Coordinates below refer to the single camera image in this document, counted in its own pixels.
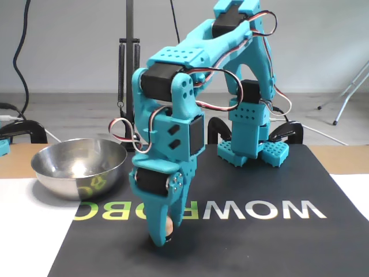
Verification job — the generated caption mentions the red white black servo cable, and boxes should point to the red white black servo cable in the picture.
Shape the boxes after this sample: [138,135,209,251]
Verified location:
[247,10,292,116]
[108,105,162,154]
[184,37,254,113]

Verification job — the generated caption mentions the black table clamp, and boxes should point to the black table clamp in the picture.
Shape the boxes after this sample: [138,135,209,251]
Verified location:
[0,120,48,144]
[207,116,231,145]
[268,120,304,145]

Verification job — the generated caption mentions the wooden ball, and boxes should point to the wooden ball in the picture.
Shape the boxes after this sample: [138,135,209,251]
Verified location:
[164,218,174,242]

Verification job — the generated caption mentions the black camera stand with springs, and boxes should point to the black camera stand with springs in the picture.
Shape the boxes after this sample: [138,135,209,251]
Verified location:
[117,0,142,152]

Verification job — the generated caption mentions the black WOWROBO printed mat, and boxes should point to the black WOWROBO printed mat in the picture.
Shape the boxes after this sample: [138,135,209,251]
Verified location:
[47,144,369,277]

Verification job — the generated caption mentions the thin black hanging cable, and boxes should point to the thin black hanging cable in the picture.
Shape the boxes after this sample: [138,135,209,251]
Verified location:
[169,0,182,44]

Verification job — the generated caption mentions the teal moving gripper finger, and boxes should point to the teal moving gripper finger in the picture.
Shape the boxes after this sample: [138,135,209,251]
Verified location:
[130,170,186,248]

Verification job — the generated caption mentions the stainless steel bowl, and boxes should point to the stainless steel bowl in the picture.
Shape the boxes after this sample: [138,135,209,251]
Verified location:
[31,137,128,201]

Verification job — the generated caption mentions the teal leader arm base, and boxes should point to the teal leader arm base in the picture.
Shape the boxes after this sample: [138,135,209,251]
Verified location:
[0,137,11,158]

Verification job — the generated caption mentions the teal fixed gripper finger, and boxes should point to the teal fixed gripper finger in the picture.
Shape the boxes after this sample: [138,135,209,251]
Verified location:
[169,172,199,229]

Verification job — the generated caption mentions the white folding rack legs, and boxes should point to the white folding rack legs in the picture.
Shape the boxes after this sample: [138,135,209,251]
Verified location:
[317,59,369,126]

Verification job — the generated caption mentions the dark blue hanging cable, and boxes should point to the dark blue hanging cable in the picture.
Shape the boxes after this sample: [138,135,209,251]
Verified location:
[13,0,31,122]

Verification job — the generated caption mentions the teal gripper body with servo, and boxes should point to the teal gripper body with servo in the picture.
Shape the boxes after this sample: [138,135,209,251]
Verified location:
[131,152,199,199]

